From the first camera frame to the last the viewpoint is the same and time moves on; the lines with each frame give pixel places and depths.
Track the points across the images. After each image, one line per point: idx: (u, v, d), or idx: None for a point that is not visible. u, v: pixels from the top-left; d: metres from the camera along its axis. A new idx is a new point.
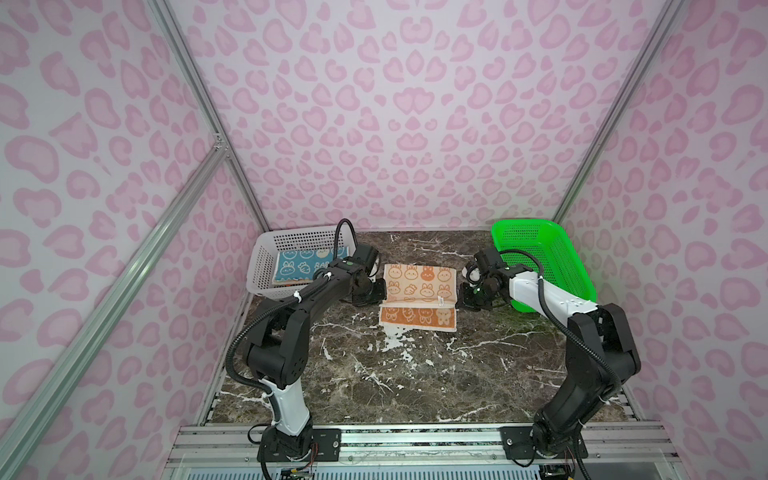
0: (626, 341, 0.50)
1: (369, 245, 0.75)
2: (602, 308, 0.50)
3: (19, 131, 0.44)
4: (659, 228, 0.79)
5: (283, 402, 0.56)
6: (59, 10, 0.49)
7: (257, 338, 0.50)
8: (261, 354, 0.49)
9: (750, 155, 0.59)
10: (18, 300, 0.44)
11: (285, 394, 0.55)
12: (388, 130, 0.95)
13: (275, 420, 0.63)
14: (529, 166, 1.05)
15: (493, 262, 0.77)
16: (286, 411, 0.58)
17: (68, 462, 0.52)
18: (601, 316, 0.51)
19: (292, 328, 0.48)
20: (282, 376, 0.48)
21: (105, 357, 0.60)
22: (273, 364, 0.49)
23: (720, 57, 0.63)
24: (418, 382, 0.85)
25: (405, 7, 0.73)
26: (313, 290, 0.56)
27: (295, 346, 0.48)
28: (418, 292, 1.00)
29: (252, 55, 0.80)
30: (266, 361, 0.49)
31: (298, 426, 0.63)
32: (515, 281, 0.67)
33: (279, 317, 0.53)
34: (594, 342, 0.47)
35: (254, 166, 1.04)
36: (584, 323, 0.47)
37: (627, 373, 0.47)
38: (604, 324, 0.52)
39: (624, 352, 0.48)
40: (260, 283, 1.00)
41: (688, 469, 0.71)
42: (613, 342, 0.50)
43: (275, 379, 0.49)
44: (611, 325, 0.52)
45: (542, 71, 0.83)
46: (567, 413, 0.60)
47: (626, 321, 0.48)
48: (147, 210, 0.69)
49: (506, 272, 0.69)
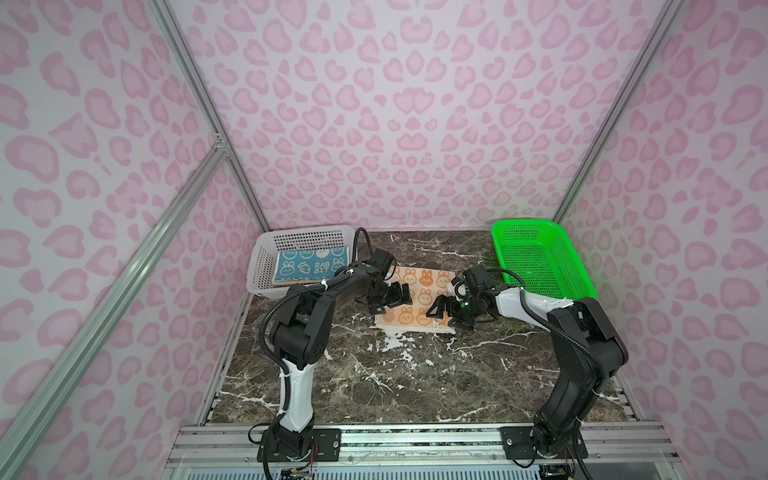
0: (607, 328, 0.52)
1: (387, 251, 0.81)
2: (579, 302, 0.54)
3: (19, 131, 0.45)
4: (659, 228, 0.79)
5: (295, 387, 0.58)
6: (59, 10, 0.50)
7: (285, 317, 0.54)
8: (288, 334, 0.54)
9: (750, 155, 0.59)
10: (18, 300, 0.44)
11: (301, 377, 0.58)
12: (388, 130, 0.95)
13: (283, 410, 0.63)
14: (529, 166, 1.05)
15: (482, 281, 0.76)
16: (297, 399, 0.60)
17: (68, 462, 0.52)
18: (580, 310, 0.54)
19: (317, 312, 0.53)
20: (305, 356, 0.52)
21: (105, 357, 0.60)
22: (296, 345, 0.53)
23: (720, 57, 0.63)
24: (418, 382, 0.85)
25: (405, 7, 0.73)
26: (338, 281, 0.62)
27: (319, 330, 0.53)
28: (416, 299, 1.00)
29: (252, 56, 0.80)
30: (291, 342, 0.53)
31: (301, 421, 0.64)
32: (501, 296, 0.71)
33: (305, 302, 0.58)
34: (575, 332, 0.49)
35: (254, 166, 1.04)
36: (562, 314, 0.50)
37: (616, 364, 0.49)
38: (585, 318, 0.54)
39: (608, 341, 0.50)
40: (260, 283, 1.00)
41: (687, 469, 0.71)
42: (597, 334, 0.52)
43: (296, 359, 0.54)
44: (591, 317, 0.55)
45: (542, 71, 0.83)
46: (565, 411, 0.60)
47: (602, 311, 0.51)
48: (147, 210, 0.69)
49: (492, 292, 0.73)
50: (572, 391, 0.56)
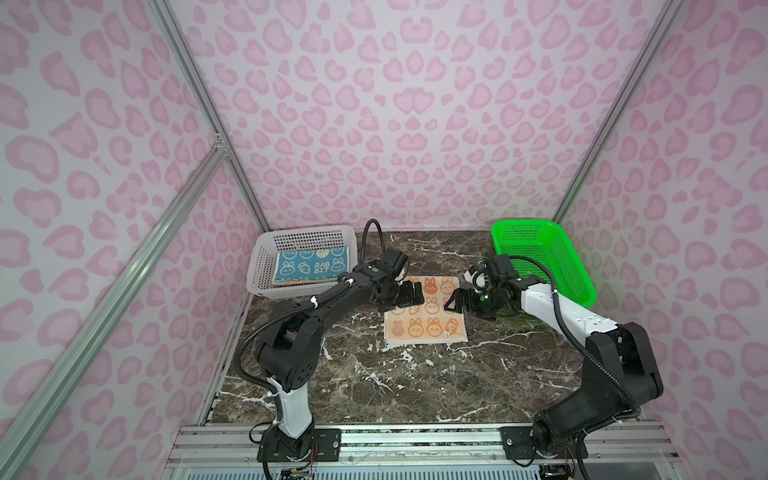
0: (648, 363, 0.47)
1: (398, 252, 0.72)
2: (622, 328, 0.47)
3: (19, 131, 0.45)
4: (659, 228, 0.79)
5: (287, 404, 0.56)
6: (59, 10, 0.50)
7: (270, 338, 0.50)
8: (272, 354, 0.50)
9: (750, 155, 0.59)
10: (18, 300, 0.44)
11: (290, 396, 0.55)
12: (388, 130, 0.95)
13: (277, 419, 0.63)
14: (529, 166, 1.05)
15: (504, 271, 0.74)
16: (288, 413, 0.58)
17: (68, 462, 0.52)
18: (620, 336, 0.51)
19: (302, 335, 0.47)
20: (289, 378, 0.48)
21: (105, 357, 0.60)
22: (281, 366, 0.49)
23: (720, 57, 0.63)
24: (418, 382, 0.85)
25: (405, 8, 0.73)
26: (333, 296, 0.55)
27: (302, 354, 0.47)
28: (424, 309, 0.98)
29: (252, 56, 0.80)
30: (274, 362, 0.49)
31: (298, 429, 0.63)
32: (528, 293, 0.64)
33: (294, 320, 0.53)
34: (614, 365, 0.44)
35: (254, 166, 1.04)
36: (603, 343, 0.44)
37: (648, 396, 0.45)
38: (623, 344, 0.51)
39: (646, 374, 0.46)
40: (260, 283, 1.00)
41: (688, 469, 0.71)
42: (633, 362, 0.48)
43: (280, 380, 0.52)
44: (632, 347, 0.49)
45: (542, 71, 0.83)
46: (573, 423, 0.59)
47: (647, 342, 0.45)
48: (147, 210, 0.69)
49: (517, 284, 0.66)
50: (587, 409, 0.54)
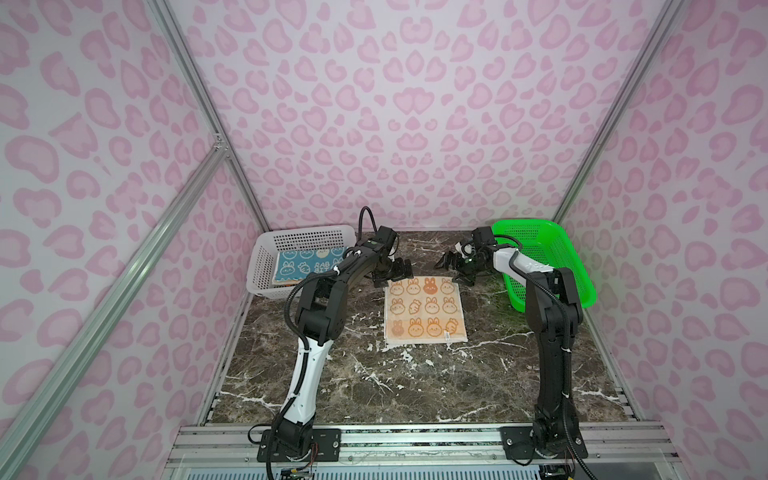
0: (572, 294, 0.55)
1: (390, 228, 0.86)
2: (556, 270, 0.63)
3: (19, 131, 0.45)
4: (659, 228, 0.79)
5: (312, 365, 0.63)
6: (59, 10, 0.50)
7: (307, 302, 0.62)
8: (311, 315, 0.62)
9: (750, 155, 0.59)
10: (18, 301, 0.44)
11: (319, 356, 0.64)
12: (388, 130, 0.95)
13: (291, 394, 0.65)
14: (529, 166, 1.05)
15: (486, 240, 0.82)
16: (309, 382, 0.64)
17: (67, 463, 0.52)
18: (555, 277, 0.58)
19: (334, 295, 0.61)
20: (327, 333, 0.62)
21: (105, 357, 0.60)
22: (319, 325, 0.62)
23: (720, 57, 0.63)
24: (418, 382, 0.85)
25: (405, 8, 0.73)
26: (350, 264, 0.68)
27: (338, 310, 0.60)
28: (423, 308, 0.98)
29: (252, 55, 0.80)
30: (313, 322, 0.62)
31: (307, 413, 0.66)
32: (497, 253, 0.81)
33: (321, 286, 0.66)
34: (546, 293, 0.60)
35: (254, 166, 1.04)
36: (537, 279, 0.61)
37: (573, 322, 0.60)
38: (558, 283, 0.64)
39: (570, 304, 0.60)
40: (260, 284, 1.00)
41: (687, 468, 0.71)
42: (563, 297, 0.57)
43: (318, 336, 0.62)
44: (562, 284, 0.65)
45: (542, 70, 0.83)
46: (552, 391, 0.65)
47: (574, 281, 0.61)
48: (147, 210, 0.69)
49: (492, 248, 0.82)
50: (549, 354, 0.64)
